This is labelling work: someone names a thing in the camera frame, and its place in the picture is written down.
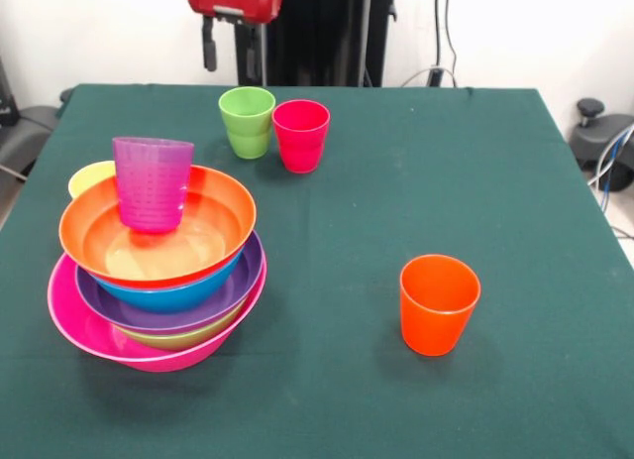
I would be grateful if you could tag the black plug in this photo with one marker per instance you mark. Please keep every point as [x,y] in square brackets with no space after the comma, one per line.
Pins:
[435,77]

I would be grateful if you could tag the dark green tablecloth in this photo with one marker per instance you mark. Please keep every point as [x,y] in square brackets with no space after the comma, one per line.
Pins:
[520,379]

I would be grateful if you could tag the black equipment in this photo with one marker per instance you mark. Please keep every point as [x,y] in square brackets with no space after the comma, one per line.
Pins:
[34,122]

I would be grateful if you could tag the blue bowl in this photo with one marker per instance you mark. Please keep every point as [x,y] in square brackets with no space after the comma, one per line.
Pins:
[173,298]

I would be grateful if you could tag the green bowl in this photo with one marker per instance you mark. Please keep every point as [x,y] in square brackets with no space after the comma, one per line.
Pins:
[173,340]

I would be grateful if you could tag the purple bowl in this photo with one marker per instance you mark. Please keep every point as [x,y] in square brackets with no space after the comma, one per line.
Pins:
[247,275]

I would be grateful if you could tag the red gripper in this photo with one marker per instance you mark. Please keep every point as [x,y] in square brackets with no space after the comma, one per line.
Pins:
[233,0]

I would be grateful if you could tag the red cup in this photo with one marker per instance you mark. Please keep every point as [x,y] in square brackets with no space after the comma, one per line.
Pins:
[300,142]

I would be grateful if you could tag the purple cup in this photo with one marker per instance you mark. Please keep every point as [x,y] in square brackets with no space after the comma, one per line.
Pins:
[151,186]

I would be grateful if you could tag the orange bowl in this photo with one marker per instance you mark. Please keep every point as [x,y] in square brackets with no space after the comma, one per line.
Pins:
[218,221]

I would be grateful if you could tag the yellow cup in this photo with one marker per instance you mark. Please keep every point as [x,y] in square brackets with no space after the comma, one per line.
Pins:
[86,179]

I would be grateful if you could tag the green cup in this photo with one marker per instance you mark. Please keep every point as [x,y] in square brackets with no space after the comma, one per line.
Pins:
[246,102]
[250,146]

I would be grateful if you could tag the pink bowl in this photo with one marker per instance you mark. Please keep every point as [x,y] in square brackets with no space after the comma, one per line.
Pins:
[74,315]

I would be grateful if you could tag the orange cup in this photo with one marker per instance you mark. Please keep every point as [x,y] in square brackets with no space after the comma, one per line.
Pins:
[436,320]

